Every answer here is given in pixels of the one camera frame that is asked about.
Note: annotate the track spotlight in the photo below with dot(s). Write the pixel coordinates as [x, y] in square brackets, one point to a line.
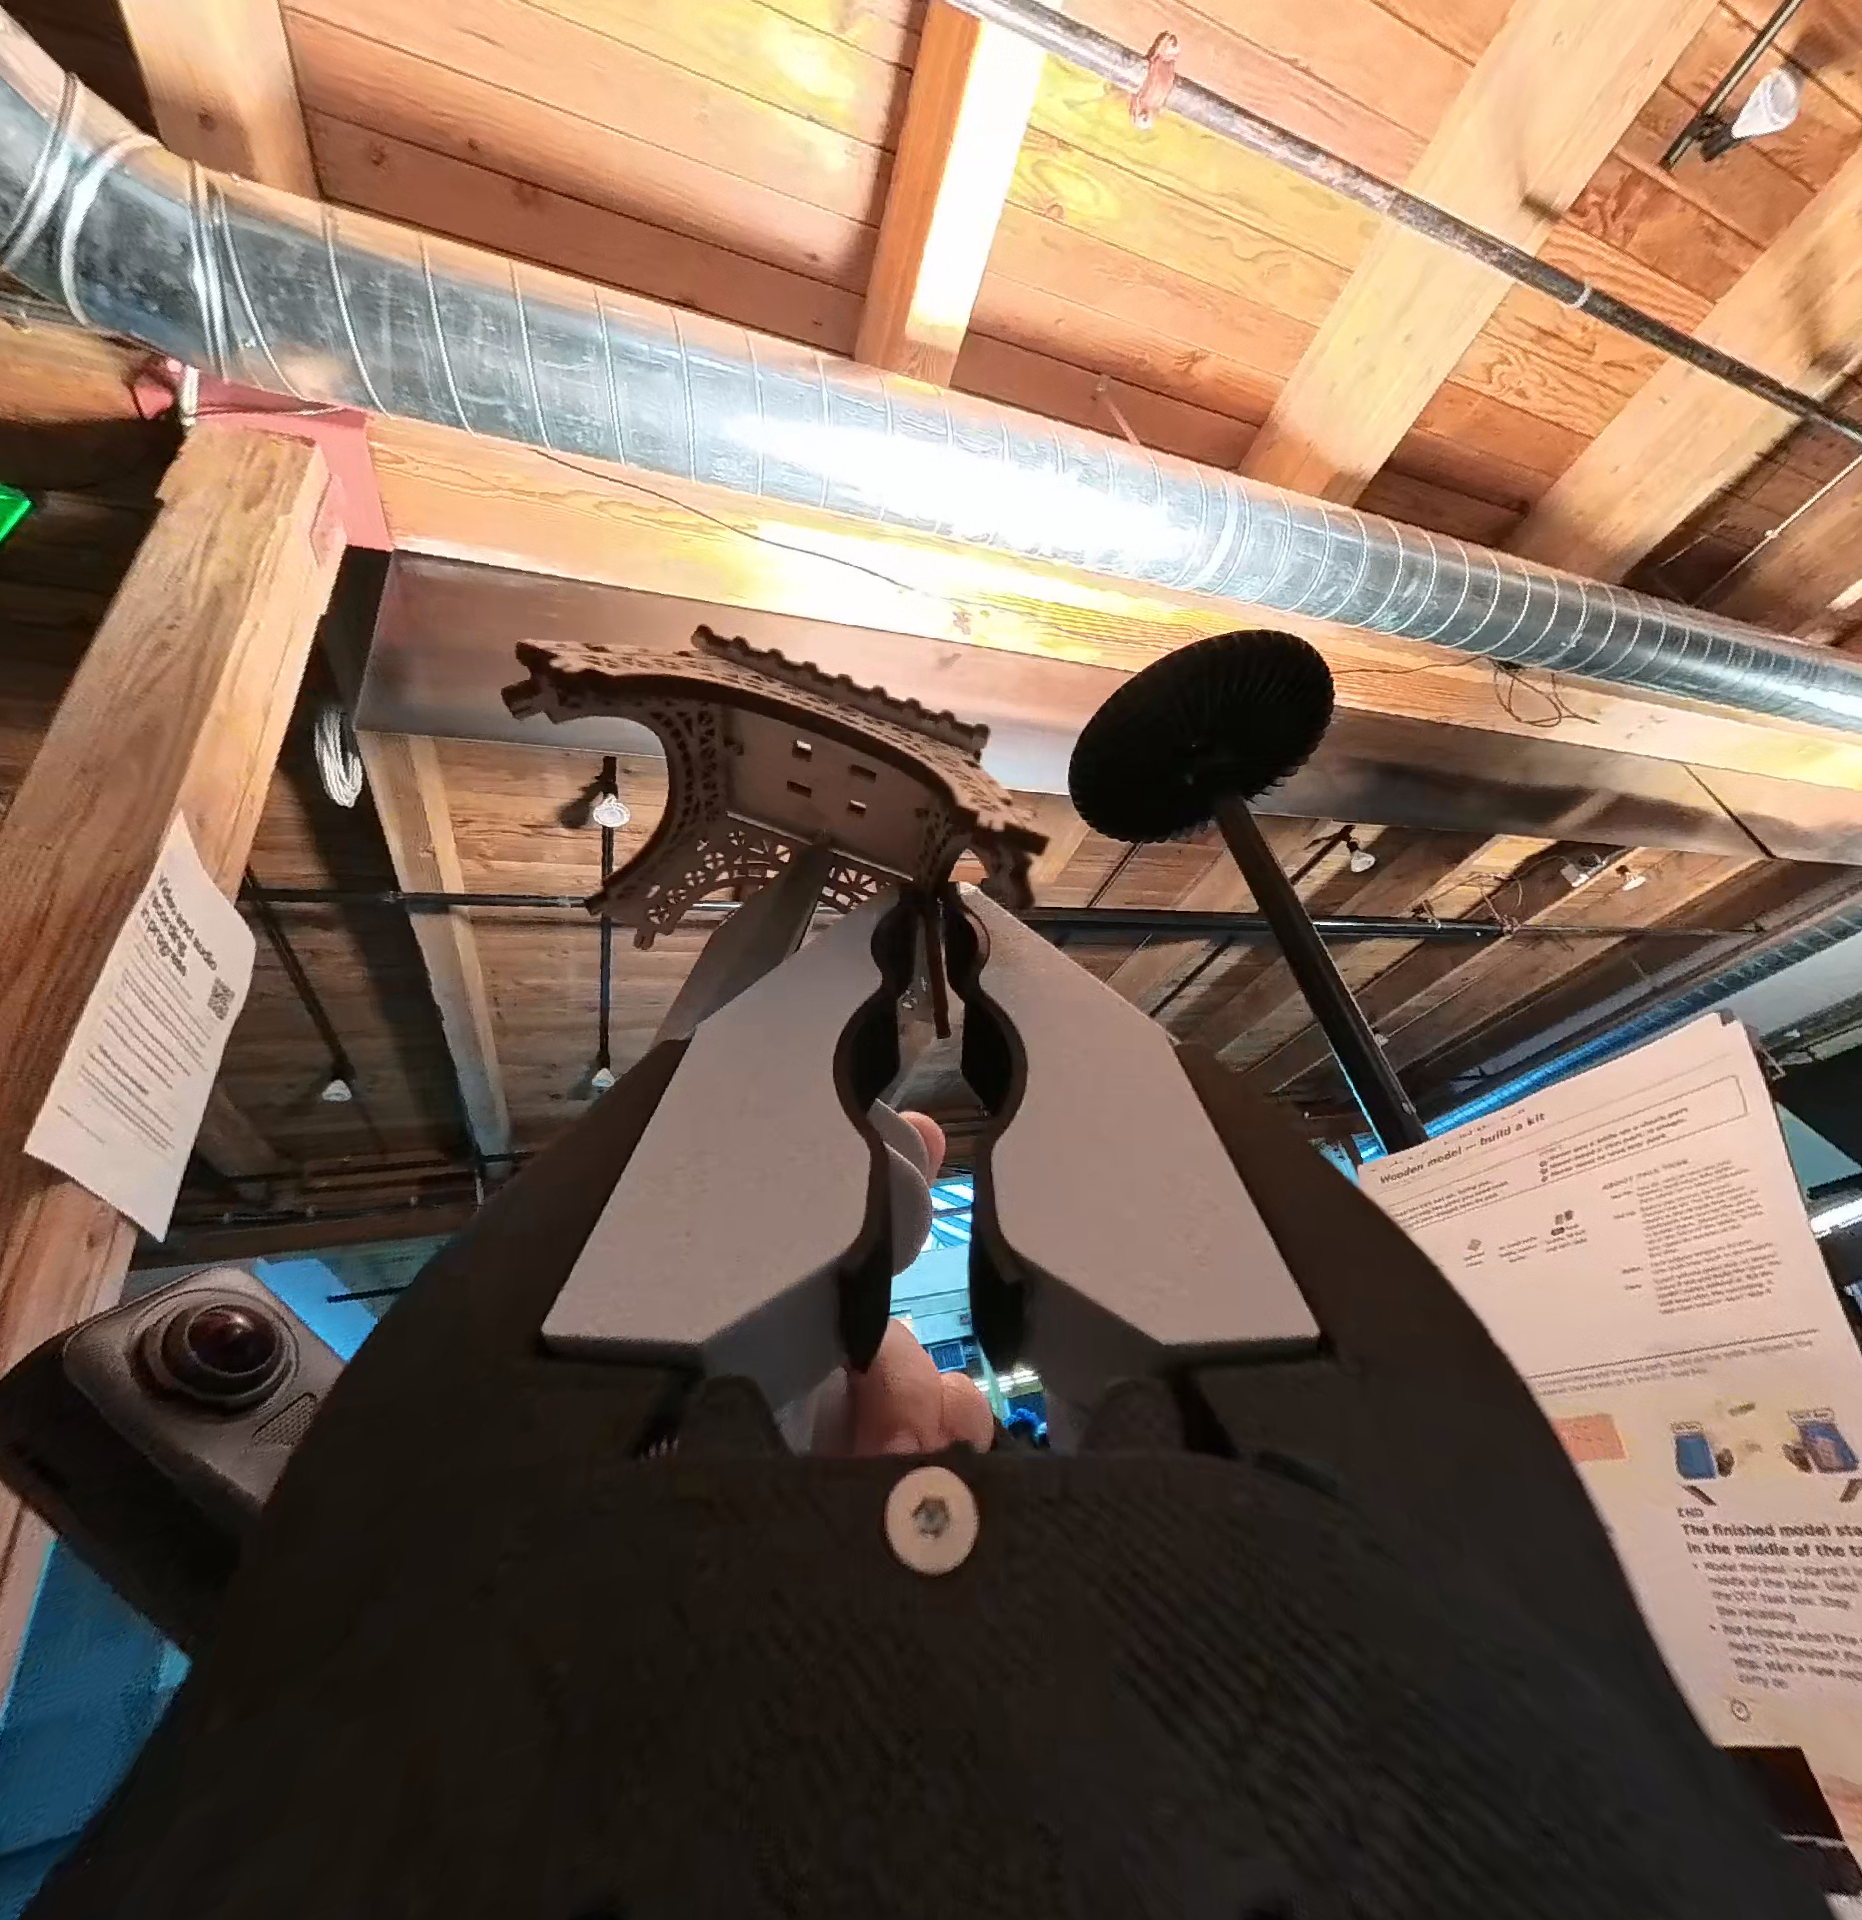
[1764, 101]

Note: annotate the printed instruction sheet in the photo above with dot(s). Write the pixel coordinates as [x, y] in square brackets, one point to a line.
[1666, 1352]

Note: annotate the white paper notice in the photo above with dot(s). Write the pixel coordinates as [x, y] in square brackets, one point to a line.
[137, 1035]

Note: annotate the black ceiling pipe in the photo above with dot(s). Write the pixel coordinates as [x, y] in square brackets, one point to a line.
[1396, 204]

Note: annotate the wooden tower model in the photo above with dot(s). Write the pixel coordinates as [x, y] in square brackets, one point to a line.
[753, 749]

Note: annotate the silver ventilation duct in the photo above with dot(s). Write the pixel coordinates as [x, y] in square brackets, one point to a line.
[872, 437]

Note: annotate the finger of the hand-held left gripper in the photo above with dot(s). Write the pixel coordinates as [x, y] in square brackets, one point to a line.
[753, 943]

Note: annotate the wooden post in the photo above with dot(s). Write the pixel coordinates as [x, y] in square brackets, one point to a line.
[152, 721]

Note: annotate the black pleated disc on pole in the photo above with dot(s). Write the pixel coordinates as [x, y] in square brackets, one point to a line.
[1202, 734]

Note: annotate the person's left hand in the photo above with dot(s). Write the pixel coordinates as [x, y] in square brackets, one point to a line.
[910, 1394]

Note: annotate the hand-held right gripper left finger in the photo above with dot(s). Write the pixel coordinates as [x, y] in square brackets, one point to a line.
[721, 1201]

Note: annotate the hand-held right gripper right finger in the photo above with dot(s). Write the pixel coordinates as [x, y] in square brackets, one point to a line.
[1141, 1201]

